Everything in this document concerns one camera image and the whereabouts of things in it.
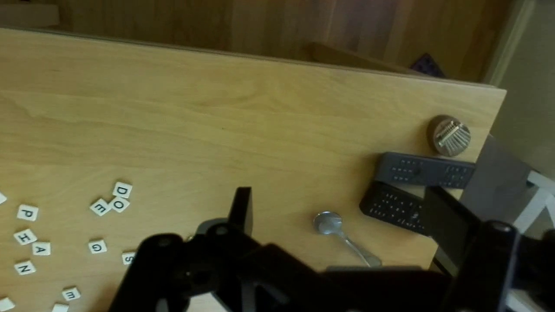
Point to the silver metal spoon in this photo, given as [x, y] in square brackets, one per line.
[329, 223]

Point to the grey remote control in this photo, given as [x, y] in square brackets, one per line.
[422, 170]

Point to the white frame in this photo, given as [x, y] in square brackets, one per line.
[535, 201]

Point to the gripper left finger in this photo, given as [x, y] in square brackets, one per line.
[225, 268]

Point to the round wooden thumb piano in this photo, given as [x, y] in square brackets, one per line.
[448, 136]

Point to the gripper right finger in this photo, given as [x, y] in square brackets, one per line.
[485, 268]

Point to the white letter tile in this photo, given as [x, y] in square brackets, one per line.
[60, 308]
[6, 304]
[27, 212]
[119, 204]
[128, 258]
[2, 198]
[122, 190]
[100, 207]
[41, 248]
[97, 247]
[25, 237]
[24, 268]
[71, 294]

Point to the black remote control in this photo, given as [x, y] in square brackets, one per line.
[390, 206]

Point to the grey board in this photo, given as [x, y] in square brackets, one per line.
[494, 182]

